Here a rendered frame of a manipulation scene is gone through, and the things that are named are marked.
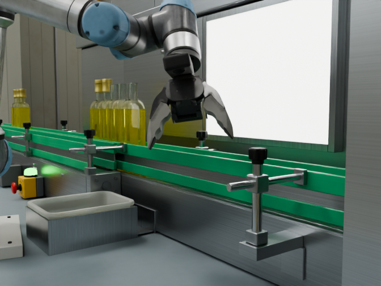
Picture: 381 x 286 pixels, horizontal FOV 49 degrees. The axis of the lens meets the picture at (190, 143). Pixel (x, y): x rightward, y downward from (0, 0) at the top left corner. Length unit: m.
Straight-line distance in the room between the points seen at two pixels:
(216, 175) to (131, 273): 0.26
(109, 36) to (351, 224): 0.52
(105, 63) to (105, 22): 1.02
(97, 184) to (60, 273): 0.38
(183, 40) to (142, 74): 0.63
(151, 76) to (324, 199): 0.85
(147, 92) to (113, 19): 0.69
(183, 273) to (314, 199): 0.30
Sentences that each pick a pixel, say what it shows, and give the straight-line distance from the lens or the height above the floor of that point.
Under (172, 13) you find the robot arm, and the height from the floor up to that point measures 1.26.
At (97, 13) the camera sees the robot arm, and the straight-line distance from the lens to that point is 0.80.
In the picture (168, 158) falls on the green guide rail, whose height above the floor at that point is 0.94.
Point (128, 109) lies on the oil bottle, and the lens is 1.25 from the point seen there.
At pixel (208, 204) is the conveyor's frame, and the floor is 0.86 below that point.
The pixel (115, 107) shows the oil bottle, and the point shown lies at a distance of 1.31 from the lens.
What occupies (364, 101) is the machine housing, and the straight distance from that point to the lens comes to 0.46.
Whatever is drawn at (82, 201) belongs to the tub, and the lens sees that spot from 1.17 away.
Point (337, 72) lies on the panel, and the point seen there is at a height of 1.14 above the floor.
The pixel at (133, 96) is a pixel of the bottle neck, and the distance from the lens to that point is 1.27.
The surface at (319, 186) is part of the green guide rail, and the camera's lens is 0.73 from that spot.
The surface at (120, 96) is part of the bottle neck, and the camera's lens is 1.32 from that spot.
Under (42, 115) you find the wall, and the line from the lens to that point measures 8.55.
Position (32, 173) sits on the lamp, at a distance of 1.58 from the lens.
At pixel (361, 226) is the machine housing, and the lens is 0.48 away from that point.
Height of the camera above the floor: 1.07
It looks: 5 degrees down
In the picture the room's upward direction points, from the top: straight up
